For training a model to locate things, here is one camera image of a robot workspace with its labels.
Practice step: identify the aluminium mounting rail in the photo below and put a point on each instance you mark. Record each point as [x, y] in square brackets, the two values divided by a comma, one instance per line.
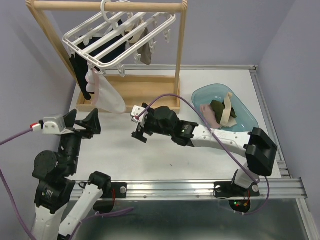
[202, 190]

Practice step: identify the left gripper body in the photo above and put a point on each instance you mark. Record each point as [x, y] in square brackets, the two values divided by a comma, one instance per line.
[81, 132]

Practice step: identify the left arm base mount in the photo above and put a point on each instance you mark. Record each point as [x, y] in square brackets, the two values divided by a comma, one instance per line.
[115, 190]

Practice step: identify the dark green underwear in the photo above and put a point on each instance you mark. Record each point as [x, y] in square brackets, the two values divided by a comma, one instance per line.
[224, 112]

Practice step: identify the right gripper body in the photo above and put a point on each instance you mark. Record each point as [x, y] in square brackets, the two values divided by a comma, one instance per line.
[152, 126]

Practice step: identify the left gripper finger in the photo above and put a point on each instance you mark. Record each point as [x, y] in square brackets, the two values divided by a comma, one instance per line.
[69, 119]
[92, 122]

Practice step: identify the black underwear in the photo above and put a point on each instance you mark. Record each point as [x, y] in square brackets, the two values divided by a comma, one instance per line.
[80, 65]

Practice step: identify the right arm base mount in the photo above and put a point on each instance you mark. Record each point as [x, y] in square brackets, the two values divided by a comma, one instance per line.
[227, 189]

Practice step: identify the pink mauve underwear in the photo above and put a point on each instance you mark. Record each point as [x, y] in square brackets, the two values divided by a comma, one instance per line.
[210, 115]

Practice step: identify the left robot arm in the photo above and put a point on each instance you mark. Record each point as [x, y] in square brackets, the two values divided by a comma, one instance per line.
[53, 168]

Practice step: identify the wooden clothes rack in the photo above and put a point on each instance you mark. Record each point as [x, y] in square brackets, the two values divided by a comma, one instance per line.
[134, 89]

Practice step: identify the white plastic clip hanger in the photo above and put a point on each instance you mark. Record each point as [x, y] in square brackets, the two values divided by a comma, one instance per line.
[99, 29]

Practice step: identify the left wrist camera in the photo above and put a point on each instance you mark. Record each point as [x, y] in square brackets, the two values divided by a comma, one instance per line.
[53, 125]

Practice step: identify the teal plastic basin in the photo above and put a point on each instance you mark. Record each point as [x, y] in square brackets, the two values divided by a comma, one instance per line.
[245, 120]

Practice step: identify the light pink underwear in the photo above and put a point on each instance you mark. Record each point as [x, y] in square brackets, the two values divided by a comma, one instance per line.
[105, 96]

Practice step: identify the navy underwear white trim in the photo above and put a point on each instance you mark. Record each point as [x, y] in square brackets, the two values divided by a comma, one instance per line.
[121, 28]

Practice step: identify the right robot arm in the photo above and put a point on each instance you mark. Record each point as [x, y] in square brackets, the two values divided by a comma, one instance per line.
[255, 146]

